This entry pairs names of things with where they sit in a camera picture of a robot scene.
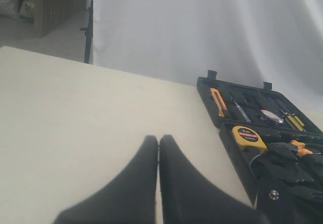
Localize grey tester screwdriver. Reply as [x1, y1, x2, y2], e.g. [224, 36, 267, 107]
[232, 98, 251, 123]

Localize large yellow black screwdriver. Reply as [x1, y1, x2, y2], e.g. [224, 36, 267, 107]
[280, 109, 306, 132]

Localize orange handled pliers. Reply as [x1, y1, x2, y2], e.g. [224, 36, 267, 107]
[275, 139, 316, 158]

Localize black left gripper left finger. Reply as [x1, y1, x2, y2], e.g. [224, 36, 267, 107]
[55, 135, 158, 223]

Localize black backdrop stand pole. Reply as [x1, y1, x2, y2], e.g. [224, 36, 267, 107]
[80, 0, 93, 64]

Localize black plastic tool case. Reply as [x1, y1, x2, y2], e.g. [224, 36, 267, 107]
[196, 70, 322, 201]

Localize black electrical tape roll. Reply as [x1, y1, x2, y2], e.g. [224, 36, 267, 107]
[260, 109, 284, 126]

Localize white backdrop cloth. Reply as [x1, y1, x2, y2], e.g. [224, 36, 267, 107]
[93, 0, 322, 106]

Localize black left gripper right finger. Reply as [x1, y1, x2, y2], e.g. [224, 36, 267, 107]
[159, 135, 269, 223]

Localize yellow tape measure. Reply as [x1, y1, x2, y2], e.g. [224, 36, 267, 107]
[232, 126, 267, 153]

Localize yellow utility knife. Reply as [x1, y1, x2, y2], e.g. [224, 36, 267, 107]
[210, 88, 230, 118]

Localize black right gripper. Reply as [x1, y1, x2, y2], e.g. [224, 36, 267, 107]
[252, 143, 322, 223]

